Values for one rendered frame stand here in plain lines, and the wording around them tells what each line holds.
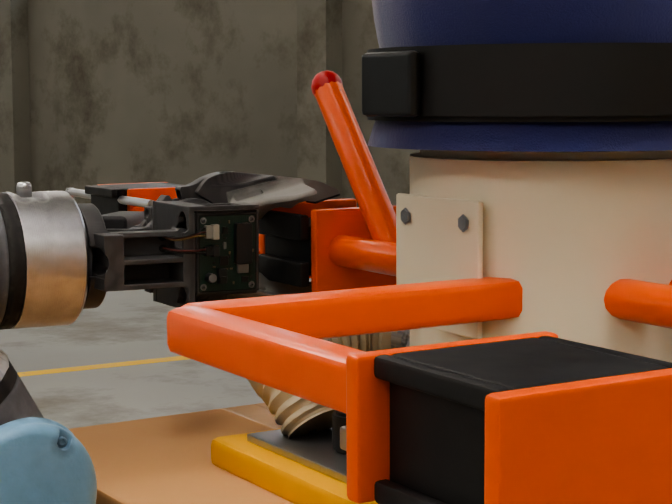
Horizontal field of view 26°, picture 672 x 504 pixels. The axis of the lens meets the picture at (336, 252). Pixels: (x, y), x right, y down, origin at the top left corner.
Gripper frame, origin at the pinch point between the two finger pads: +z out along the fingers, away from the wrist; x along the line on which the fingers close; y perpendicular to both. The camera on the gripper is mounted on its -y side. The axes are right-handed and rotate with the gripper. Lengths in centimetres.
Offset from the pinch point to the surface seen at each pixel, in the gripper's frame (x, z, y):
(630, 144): 8.4, -2.6, 37.7
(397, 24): 14.7, -9.7, 26.4
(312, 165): -41, 508, -935
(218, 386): -117, 218, -489
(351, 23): 73, 535, -920
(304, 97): 14, 505, -942
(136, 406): -117, 171, -468
